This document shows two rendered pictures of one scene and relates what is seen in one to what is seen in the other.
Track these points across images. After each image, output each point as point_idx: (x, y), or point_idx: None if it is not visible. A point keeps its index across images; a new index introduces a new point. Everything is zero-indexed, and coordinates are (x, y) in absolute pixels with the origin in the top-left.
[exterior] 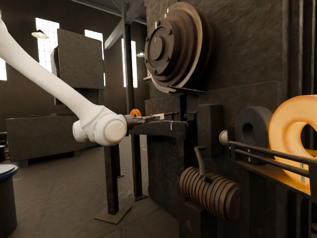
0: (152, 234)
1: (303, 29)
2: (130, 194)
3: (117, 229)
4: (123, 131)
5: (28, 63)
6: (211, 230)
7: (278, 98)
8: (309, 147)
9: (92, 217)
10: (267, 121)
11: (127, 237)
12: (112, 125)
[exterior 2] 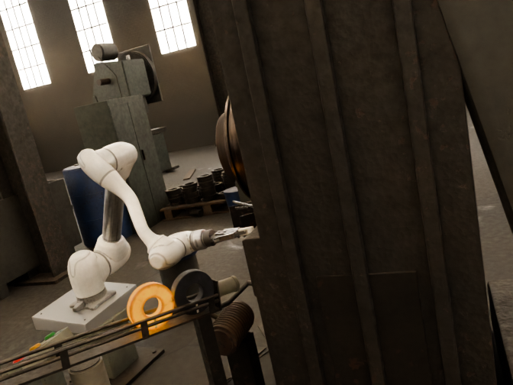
0: None
1: (325, 145)
2: None
3: (264, 346)
4: (162, 263)
5: (127, 202)
6: (243, 365)
7: (252, 257)
8: (361, 325)
9: (258, 325)
10: (172, 287)
11: (262, 357)
12: (152, 258)
